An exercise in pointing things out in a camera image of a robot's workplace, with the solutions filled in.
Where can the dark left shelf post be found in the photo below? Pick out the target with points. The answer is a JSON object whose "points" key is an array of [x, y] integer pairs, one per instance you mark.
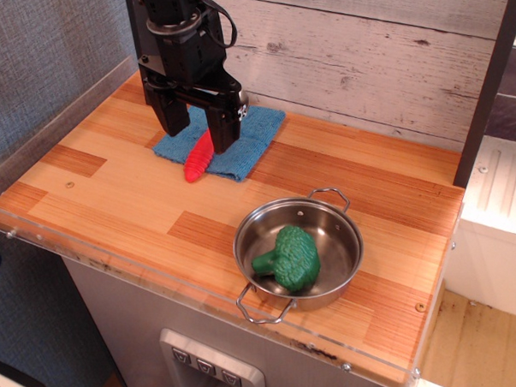
{"points": [[140, 48]]}

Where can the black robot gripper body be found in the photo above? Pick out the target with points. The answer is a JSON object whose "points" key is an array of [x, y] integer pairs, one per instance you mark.
{"points": [[193, 58]]}

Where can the clear acrylic edge guard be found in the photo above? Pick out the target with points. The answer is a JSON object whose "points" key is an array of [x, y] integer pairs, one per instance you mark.
{"points": [[361, 324]]}

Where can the dark shelf post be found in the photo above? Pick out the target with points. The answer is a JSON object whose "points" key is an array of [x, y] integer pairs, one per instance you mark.
{"points": [[489, 90], [140, 48]]}

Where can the green toy broccoli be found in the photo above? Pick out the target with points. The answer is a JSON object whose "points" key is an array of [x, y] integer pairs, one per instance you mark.
{"points": [[294, 260]]}

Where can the silver two-handled pot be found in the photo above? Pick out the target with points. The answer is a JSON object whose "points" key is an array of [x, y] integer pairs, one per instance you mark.
{"points": [[338, 240]]}

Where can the grey toy fridge cabinet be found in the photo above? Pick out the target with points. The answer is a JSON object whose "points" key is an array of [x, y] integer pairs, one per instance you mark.
{"points": [[130, 320]]}

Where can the dark right shelf post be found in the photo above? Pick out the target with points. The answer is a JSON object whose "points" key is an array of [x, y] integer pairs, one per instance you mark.
{"points": [[489, 90]]}

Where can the blue folded cloth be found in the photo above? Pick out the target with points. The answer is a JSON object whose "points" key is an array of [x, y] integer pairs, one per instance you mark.
{"points": [[258, 129]]}

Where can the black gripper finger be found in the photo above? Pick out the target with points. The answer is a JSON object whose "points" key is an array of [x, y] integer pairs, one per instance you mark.
{"points": [[224, 126], [170, 111]]}

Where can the silver dispenser panel with buttons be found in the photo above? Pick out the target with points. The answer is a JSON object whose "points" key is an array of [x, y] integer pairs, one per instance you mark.
{"points": [[193, 364]]}

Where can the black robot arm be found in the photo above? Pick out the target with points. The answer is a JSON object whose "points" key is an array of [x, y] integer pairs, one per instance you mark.
{"points": [[176, 12]]}

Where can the red-handled metal spoon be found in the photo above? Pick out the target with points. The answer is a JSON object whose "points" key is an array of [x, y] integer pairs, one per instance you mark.
{"points": [[202, 152]]}

